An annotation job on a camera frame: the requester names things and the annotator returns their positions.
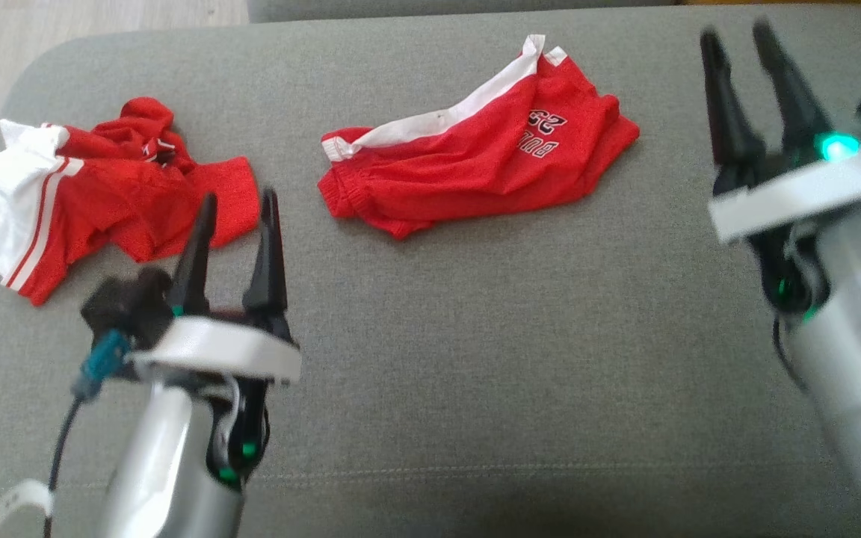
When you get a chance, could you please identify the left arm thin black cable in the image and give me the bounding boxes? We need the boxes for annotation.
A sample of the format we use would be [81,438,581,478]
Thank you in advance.
[42,395,86,538]

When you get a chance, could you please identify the grey fabric sofa seat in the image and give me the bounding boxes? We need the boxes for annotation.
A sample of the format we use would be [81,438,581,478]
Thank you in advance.
[0,4,861,538]

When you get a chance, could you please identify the red white basketball shorts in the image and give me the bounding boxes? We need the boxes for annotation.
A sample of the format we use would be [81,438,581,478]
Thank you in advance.
[318,34,641,241]

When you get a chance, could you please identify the white tag on left cable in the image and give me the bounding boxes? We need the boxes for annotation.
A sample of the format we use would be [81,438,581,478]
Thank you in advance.
[0,478,55,529]

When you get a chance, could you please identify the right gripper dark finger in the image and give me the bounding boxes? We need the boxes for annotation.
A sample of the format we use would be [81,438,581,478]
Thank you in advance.
[752,18,836,151]
[700,28,765,170]

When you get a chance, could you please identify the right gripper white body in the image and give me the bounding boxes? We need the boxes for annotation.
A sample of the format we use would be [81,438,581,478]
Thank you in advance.
[707,132,861,244]

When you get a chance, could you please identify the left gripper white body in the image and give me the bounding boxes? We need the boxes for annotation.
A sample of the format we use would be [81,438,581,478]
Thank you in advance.
[130,309,303,386]

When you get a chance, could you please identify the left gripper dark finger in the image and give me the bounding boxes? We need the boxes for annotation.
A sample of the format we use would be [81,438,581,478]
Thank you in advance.
[168,192,219,315]
[241,186,290,330]

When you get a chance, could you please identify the red white basketball jersey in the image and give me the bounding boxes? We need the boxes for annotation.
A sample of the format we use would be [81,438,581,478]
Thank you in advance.
[0,96,262,307]

